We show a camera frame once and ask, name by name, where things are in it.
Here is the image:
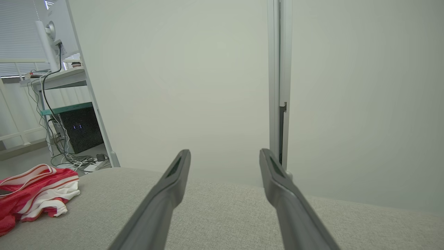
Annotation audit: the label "black monitor cable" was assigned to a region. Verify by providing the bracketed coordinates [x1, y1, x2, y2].
[41, 43, 63, 139]

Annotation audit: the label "white window blinds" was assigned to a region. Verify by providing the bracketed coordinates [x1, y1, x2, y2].
[0, 0, 48, 77]

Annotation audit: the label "white computer monitor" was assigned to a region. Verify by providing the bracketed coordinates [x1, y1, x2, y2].
[34, 0, 80, 73]

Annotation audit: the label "white partition panel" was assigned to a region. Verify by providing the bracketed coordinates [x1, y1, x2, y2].
[287, 0, 444, 217]
[65, 0, 272, 188]

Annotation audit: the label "grey partition post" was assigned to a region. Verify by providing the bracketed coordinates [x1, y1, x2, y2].
[267, 0, 281, 160]
[280, 0, 293, 174]

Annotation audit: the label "red white basketball jersey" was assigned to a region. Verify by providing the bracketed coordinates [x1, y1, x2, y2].
[0, 164, 81, 237]

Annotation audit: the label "black computer tower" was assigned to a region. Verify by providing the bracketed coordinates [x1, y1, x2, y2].
[57, 106, 105, 155]

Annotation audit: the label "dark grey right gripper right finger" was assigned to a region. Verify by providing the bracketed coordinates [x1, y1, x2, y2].
[259, 148, 342, 250]

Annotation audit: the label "tangled white floor cables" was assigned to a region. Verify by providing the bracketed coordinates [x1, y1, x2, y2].
[45, 118, 111, 173]

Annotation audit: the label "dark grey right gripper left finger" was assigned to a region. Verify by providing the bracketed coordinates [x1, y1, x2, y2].
[108, 149, 191, 250]

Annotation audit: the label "small red white desk item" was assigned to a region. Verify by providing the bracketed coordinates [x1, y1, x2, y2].
[24, 69, 50, 79]

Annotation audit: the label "white desk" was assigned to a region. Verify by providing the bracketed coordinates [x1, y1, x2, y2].
[20, 66, 88, 157]

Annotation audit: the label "white railing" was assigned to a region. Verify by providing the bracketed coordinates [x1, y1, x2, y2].
[0, 58, 49, 153]

